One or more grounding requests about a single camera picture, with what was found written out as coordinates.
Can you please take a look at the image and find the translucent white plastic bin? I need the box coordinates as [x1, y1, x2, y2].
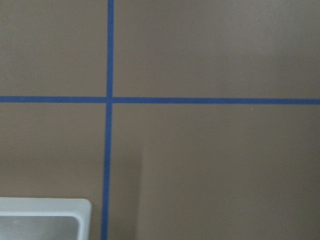
[0, 197, 92, 240]

